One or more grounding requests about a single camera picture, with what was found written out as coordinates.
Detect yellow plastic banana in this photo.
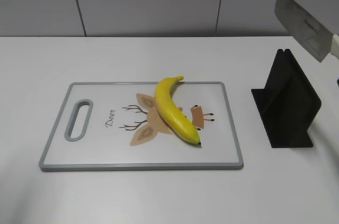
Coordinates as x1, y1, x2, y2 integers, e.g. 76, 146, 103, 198
154, 76, 201, 145

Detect cleaver knife with white handle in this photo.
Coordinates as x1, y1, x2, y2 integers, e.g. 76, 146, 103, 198
274, 0, 338, 62

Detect white grey-rimmed cutting board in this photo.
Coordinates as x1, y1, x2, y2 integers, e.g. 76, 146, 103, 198
39, 82, 244, 172

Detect black knife stand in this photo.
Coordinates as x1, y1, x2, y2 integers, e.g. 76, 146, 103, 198
251, 49, 322, 148

